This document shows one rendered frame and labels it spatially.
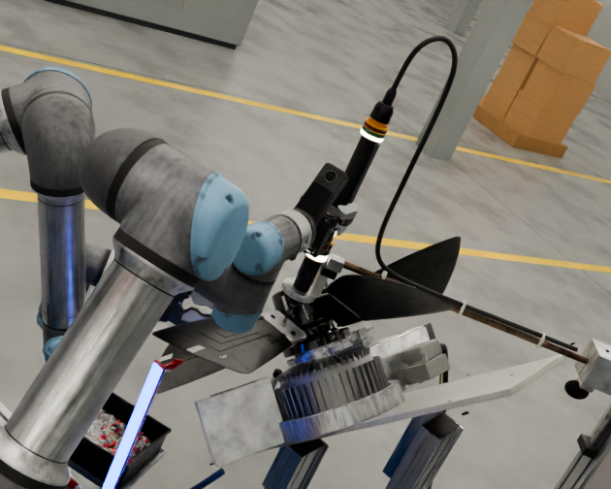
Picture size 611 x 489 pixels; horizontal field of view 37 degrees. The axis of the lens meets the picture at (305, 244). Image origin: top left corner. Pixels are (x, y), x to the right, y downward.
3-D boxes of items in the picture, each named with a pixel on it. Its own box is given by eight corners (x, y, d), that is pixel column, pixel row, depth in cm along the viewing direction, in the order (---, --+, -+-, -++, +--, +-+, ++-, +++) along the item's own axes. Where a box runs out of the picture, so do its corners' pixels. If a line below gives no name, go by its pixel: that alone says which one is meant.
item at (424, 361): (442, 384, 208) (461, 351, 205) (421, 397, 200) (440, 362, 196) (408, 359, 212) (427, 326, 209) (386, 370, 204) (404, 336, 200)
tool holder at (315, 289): (324, 294, 180) (344, 252, 176) (324, 311, 174) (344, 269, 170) (282, 277, 179) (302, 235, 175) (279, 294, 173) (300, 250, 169)
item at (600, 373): (617, 386, 186) (639, 353, 182) (627, 406, 179) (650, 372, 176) (571, 368, 185) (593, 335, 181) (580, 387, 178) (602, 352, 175)
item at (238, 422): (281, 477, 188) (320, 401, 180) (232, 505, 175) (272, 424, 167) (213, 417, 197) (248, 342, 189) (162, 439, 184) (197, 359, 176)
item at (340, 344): (313, 355, 196) (310, 346, 197) (366, 340, 188) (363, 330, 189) (274, 371, 185) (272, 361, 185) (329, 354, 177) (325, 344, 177)
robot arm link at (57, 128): (99, 120, 140) (100, 374, 164) (94, 93, 149) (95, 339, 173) (19, 120, 137) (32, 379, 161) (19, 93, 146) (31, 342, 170)
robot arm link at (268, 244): (217, 264, 142) (237, 217, 139) (251, 247, 152) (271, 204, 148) (258, 290, 140) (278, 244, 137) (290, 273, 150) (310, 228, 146)
